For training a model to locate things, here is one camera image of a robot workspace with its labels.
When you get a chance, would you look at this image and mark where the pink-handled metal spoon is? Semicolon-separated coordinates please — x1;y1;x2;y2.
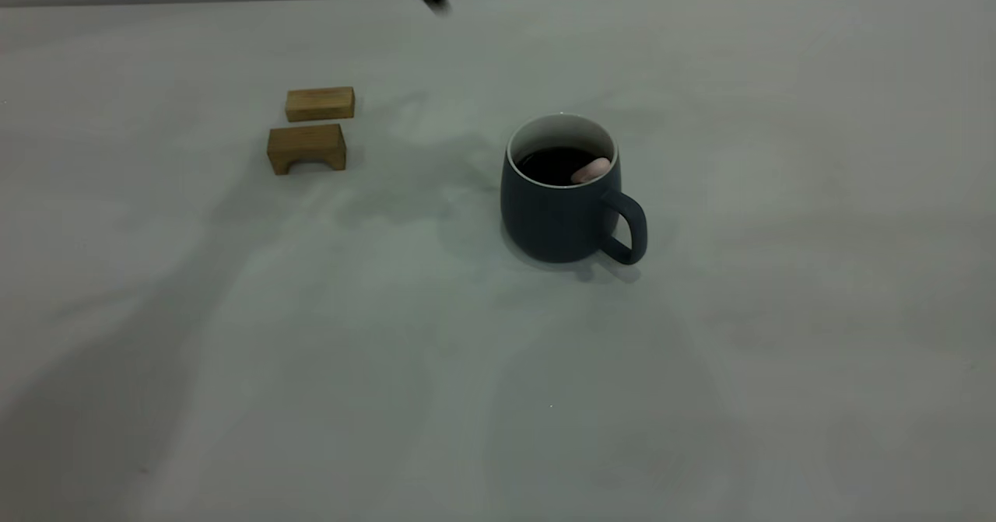
570;156;612;186

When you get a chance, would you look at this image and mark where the arched wooden block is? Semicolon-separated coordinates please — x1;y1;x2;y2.
267;124;348;177

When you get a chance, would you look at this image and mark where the dark grey coffee mug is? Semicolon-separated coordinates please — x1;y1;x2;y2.
499;113;649;267

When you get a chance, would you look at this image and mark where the flat rectangular wooden block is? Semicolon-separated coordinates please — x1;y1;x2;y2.
285;86;356;124

